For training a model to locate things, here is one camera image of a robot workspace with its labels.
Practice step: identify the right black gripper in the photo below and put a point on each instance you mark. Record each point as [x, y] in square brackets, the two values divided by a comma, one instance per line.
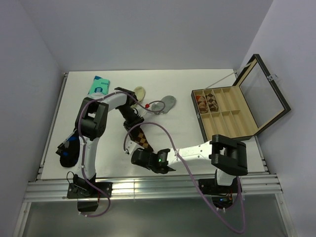
[145, 150]

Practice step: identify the grey ankle sock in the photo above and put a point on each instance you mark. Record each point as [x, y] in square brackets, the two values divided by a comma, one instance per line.
[164, 105]

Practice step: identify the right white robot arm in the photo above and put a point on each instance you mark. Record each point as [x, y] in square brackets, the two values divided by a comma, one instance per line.
[227, 155]

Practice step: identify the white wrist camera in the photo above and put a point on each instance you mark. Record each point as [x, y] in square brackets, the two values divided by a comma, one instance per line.
[143, 113]
[130, 147]

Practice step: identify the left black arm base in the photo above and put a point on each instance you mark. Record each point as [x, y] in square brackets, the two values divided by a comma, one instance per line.
[88, 197]

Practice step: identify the black blue sock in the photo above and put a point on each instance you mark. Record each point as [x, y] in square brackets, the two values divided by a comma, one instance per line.
[68, 150]

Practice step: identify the black compartment storage box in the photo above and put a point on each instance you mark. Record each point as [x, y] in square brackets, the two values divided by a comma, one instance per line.
[247, 108]

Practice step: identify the aluminium frame rail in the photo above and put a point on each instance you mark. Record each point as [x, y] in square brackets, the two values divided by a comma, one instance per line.
[150, 187]

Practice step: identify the cream ankle sock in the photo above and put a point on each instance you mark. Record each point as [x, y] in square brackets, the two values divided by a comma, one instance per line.
[140, 93]

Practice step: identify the rolled brown argyle sock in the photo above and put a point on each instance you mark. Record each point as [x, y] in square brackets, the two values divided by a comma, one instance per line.
[212, 103]

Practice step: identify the rolled orange argyle sock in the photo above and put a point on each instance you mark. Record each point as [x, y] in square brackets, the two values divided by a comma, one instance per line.
[202, 104]

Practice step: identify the brown argyle sock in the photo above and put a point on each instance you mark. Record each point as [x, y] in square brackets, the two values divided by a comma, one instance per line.
[137, 135]
[212, 103]

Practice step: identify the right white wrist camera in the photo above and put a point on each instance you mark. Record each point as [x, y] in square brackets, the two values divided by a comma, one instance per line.
[130, 147]

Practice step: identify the teal patterned sock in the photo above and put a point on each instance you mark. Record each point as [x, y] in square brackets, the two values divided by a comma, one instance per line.
[99, 85]

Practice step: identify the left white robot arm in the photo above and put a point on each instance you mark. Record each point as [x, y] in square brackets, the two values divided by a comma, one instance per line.
[91, 124]

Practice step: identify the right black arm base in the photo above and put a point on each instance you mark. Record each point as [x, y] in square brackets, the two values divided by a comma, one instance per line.
[222, 196]

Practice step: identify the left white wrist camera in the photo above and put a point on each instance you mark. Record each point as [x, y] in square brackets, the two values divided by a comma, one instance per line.
[143, 113]

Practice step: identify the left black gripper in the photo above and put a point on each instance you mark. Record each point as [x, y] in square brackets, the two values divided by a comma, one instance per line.
[138, 120]

